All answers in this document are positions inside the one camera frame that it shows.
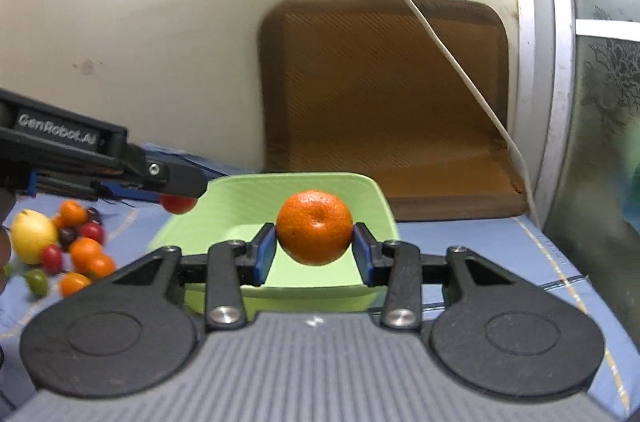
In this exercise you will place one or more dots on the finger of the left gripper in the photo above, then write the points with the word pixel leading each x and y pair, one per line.
pixel 146 176

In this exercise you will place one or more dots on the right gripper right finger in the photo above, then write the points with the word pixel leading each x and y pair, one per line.
pixel 490 329

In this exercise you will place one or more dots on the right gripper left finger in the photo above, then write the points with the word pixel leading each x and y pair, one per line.
pixel 139 326

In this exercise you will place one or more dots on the red cherry tomato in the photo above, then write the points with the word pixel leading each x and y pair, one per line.
pixel 177 205

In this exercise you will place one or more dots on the orange tomato top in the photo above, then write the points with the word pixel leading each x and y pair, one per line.
pixel 72 214

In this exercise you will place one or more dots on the orange tomato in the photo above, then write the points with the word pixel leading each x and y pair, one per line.
pixel 70 283
pixel 72 214
pixel 82 251
pixel 100 266

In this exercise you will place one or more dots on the dark purple tomato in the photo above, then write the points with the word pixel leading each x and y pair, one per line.
pixel 66 236

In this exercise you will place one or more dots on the orange tomato front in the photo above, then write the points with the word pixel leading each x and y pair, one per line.
pixel 70 283

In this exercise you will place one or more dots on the yellow lemon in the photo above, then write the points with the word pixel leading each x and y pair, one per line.
pixel 31 232

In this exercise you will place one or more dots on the red tomato front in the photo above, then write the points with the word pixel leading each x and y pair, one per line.
pixel 52 259

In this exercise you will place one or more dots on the green tomato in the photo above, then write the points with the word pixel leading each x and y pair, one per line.
pixel 8 271
pixel 37 281

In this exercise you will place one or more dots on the orange mandarin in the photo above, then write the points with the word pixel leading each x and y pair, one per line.
pixel 314 227

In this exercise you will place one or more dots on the green plastic basket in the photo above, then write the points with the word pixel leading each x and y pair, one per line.
pixel 235 207

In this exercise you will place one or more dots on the brown seat cushion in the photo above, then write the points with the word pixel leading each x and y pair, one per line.
pixel 411 95

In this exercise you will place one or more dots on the window frame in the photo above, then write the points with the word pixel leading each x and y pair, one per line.
pixel 544 94

